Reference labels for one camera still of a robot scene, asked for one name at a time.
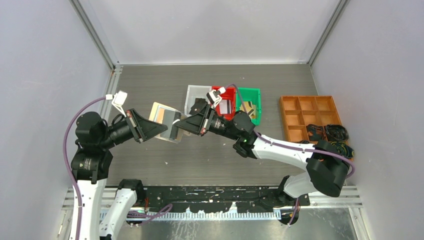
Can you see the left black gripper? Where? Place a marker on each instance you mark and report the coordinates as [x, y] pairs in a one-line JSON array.
[[142, 129]]

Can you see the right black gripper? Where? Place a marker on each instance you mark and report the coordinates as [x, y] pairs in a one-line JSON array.
[[200, 123]]

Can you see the gold black stripe card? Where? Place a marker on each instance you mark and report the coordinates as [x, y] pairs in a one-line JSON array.
[[177, 133]]

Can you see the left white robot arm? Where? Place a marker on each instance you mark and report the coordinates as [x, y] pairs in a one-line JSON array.
[[90, 168]]

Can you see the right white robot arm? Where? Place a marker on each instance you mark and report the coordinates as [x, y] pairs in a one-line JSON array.
[[325, 171]]

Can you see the white striped card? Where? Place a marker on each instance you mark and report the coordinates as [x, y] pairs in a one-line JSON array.
[[225, 107]]

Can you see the white plastic bin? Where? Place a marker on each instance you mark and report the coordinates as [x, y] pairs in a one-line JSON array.
[[195, 92]]

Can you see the green plastic bin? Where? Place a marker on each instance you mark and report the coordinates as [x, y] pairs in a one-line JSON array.
[[251, 99]]

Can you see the orange compartment tray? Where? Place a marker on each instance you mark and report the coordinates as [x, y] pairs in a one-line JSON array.
[[308, 119]]

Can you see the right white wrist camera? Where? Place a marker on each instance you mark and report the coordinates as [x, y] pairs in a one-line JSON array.
[[214, 96]]

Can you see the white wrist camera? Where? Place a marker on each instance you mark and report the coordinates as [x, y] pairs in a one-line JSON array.
[[214, 96], [117, 100]]

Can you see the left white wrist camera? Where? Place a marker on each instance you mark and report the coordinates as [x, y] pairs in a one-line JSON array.
[[117, 100]]

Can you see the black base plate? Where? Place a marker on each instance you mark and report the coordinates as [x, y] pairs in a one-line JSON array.
[[211, 199]]

